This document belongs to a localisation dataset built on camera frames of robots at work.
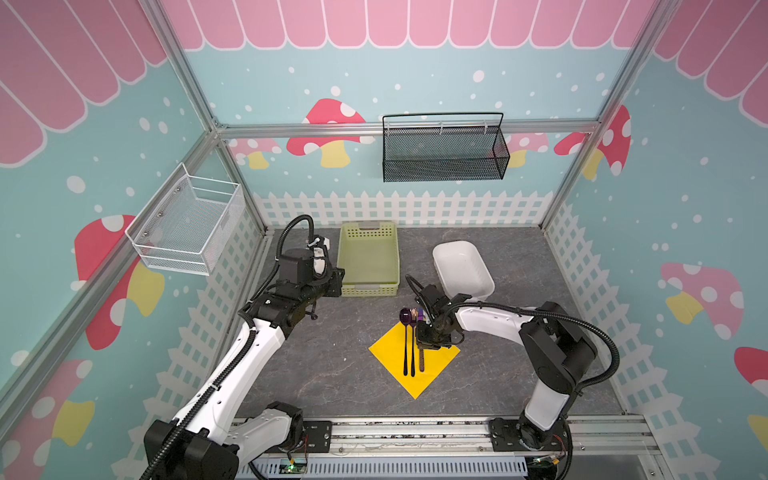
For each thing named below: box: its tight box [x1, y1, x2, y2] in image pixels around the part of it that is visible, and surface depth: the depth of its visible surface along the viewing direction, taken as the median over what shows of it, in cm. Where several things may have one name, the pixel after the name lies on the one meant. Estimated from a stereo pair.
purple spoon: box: [399, 307, 412, 376], surface depth 96 cm
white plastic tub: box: [432, 240, 495, 301], surface depth 108 cm
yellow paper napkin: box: [368, 322, 461, 400], surface depth 89 cm
